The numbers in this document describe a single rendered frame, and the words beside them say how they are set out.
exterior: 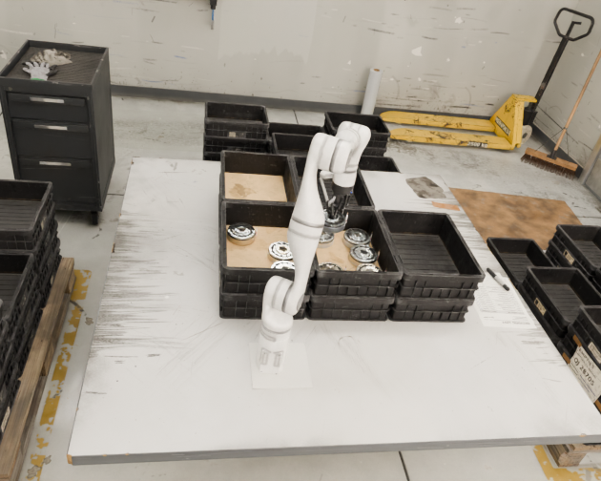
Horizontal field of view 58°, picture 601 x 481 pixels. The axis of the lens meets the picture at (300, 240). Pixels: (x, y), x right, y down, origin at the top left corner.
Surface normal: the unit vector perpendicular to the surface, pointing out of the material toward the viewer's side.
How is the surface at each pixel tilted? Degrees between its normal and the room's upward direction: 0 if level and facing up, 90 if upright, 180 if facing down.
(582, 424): 0
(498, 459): 0
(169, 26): 90
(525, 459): 0
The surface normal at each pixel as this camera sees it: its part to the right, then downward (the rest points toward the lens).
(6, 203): 0.14, -0.80
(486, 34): 0.14, 0.60
